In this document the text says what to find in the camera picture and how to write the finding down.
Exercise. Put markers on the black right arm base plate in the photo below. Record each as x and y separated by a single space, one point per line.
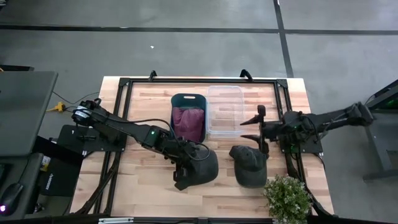
308 149

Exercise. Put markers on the grey metal cart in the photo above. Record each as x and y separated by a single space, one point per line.
379 137

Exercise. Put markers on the silver aluminium bracket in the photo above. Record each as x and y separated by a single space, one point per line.
115 220

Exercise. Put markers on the black computer mouse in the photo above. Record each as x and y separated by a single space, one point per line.
11 197

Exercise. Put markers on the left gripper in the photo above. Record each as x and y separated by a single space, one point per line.
186 158

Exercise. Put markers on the black aluminium frame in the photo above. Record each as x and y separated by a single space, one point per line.
202 81

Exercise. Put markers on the dark grey low desk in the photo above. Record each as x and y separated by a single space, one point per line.
29 174

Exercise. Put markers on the maroon baseball cap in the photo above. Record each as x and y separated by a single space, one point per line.
188 124

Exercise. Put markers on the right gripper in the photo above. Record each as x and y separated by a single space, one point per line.
272 130

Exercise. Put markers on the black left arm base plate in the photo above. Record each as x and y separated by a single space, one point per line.
71 140

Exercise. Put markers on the black equipment box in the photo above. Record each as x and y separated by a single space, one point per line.
62 180

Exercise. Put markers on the green potted plant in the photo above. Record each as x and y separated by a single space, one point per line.
287 199

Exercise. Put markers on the yellow power plug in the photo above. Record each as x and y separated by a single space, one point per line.
57 107

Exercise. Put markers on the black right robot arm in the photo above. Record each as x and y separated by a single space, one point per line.
335 119

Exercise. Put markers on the teal plastic bin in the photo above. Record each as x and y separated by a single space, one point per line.
177 101

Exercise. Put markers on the dark grey baseball cap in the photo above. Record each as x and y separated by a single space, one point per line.
248 168
205 169

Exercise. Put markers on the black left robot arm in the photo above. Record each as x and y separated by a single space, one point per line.
130 129

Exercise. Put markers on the clear plastic bin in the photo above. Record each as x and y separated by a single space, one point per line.
225 109

